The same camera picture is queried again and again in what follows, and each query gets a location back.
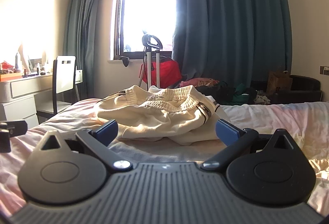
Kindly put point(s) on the white patterned cloth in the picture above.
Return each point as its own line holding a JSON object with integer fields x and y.
{"x": 262, "y": 99}

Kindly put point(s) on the garment steamer stand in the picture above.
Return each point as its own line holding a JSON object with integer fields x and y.
{"x": 151, "y": 43}

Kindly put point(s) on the black cloth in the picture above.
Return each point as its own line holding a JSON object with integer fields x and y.
{"x": 218, "y": 93}

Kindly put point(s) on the dark framed window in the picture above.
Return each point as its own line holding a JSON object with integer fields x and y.
{"x": 149, "y": 8}

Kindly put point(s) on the black sofa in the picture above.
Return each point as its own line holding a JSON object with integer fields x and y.
{"x": 305, "y": 88}

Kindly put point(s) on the pink cloth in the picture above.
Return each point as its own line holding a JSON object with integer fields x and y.
{"x": 195, "y": 82}

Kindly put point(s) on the white backed chair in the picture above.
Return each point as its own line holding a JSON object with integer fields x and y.
{"x": 64, "y": 75}

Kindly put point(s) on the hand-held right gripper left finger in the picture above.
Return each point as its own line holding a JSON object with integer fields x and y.
{"x": 109, "y": 128}

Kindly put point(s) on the white dressing table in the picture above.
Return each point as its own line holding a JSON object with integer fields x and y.
{"x": 23, "y": 88}

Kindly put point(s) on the wide teal curtain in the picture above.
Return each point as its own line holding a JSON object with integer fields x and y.
{"x": 231, "y": 21}

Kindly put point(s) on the green garment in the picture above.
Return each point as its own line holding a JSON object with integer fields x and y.
{"x": 241, "y": 91}

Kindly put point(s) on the narrow teal curtain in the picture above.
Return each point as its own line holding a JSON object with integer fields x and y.
{"x": 82, "y": 34}

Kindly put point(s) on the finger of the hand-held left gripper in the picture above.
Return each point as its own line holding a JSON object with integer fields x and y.
{"x": 15, "y": 126}

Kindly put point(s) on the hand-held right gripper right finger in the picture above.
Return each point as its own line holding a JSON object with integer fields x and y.
{"x": 226, "y": 133}

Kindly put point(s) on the brown paper bag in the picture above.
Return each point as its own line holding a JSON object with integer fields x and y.
{"x": 279, "y": 82}

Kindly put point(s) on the orange box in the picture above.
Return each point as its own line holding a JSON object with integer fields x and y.
{"x": 10, "y": 76}

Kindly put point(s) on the red bag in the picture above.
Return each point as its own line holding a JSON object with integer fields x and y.
{"x": 169, "y": 70}

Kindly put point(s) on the dark bottle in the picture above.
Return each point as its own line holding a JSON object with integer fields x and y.
{"x": 17, "y": 62}

